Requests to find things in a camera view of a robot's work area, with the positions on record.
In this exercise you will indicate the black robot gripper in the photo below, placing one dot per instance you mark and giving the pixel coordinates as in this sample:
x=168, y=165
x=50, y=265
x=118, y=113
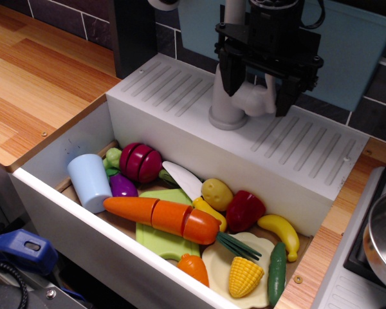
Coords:
x=275, y=41

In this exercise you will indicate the grey toy faucet with lever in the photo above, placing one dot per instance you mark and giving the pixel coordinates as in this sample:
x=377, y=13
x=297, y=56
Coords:
x=250, y=100

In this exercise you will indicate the white toy sink unit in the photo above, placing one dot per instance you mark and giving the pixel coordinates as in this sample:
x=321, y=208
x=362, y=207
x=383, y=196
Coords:
x=296, y=164

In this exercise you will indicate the yellow toy potato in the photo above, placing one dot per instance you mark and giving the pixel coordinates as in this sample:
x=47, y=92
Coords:
x=217, y=194

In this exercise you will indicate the white toy knife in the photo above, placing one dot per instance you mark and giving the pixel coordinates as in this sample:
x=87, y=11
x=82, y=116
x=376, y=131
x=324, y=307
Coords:
x=190, y=184

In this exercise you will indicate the red toy bell pepper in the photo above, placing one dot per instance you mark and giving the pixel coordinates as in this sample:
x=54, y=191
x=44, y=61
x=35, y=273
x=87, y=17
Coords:
x=244, y=211

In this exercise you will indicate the dark red toy onion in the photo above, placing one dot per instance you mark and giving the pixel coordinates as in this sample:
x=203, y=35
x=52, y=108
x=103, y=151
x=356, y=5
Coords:
x=140, y=163

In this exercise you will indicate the yellow toy banana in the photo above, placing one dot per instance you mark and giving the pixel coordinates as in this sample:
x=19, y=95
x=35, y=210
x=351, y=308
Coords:
x=285, y=231

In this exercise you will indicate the large orange toy carrot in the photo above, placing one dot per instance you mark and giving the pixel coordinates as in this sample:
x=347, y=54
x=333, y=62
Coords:
x=178, y=219

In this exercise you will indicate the purple toy eggplant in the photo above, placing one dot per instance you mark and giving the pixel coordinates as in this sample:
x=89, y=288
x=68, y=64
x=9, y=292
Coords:
x=120, y=185

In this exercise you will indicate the cream toy plate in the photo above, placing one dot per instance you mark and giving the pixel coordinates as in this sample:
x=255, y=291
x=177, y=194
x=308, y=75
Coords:
x=218, y=259

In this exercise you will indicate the green toy cutting board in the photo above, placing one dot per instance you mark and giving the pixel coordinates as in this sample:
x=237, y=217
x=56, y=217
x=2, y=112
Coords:
x=167, y=246

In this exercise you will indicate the green toy cucumber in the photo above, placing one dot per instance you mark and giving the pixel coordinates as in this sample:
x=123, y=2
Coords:
x=277, y=273

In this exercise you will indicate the light blue plastic cup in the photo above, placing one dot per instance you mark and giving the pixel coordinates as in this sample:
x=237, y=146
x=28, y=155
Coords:
x=90, y=181

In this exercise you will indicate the yellow toy corn cob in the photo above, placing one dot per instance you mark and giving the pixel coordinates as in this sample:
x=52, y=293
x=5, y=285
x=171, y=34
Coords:
x=244, y=277

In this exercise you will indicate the small orange toy carrot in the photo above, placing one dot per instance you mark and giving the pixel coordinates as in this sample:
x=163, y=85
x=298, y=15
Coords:
x=194, y=266

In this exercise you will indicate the steel pot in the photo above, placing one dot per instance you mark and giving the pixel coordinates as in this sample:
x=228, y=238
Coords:
x=374, y=239

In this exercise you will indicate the toy stove top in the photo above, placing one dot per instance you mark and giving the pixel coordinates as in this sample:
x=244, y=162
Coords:
x=349, y=281

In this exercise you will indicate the blue clamp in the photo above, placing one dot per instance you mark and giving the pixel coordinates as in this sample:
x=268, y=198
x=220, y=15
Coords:
x=27, y=251

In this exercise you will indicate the dark grey vertical post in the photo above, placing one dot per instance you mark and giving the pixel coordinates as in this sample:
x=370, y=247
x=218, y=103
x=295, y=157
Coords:
x=133, y=34

